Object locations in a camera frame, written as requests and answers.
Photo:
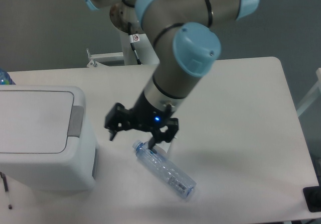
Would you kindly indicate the clear blue plastic bottle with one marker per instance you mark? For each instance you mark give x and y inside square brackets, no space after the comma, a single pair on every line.
[165,170]

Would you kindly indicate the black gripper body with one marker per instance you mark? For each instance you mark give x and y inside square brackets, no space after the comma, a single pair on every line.
[147,115]

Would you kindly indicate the white paper packet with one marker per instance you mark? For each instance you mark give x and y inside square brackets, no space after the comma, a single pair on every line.
[164,147]

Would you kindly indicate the black pen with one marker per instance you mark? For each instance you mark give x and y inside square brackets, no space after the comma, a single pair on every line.
[6,188]

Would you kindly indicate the blue bottle at edge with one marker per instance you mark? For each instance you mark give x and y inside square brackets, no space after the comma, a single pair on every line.
[5,78]

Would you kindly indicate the white frame at right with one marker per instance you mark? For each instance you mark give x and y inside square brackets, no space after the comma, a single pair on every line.
[310,97]

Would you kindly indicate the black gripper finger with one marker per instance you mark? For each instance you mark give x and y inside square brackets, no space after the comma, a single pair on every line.
[167,136]
[118,119]

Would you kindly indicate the black device at corner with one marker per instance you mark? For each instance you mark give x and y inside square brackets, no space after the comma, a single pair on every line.
[312,198]

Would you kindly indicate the white push-lid trash can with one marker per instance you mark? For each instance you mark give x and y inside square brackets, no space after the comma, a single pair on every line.
[47,141]

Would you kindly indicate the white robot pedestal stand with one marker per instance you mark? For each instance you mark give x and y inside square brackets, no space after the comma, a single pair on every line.
[136,48]

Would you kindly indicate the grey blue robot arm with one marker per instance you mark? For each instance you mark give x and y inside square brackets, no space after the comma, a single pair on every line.
[181,34]

